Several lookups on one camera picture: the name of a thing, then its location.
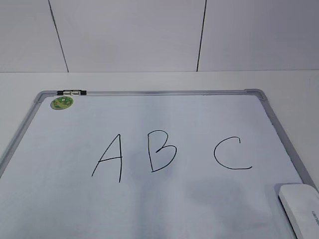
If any round green magnet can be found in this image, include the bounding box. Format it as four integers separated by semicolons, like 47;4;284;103
50;96;73;110

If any white board with grey frame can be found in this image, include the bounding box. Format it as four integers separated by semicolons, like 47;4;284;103
0;89;318;239

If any white board eraser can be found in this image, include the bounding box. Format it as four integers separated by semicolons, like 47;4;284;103
279;184;319;239

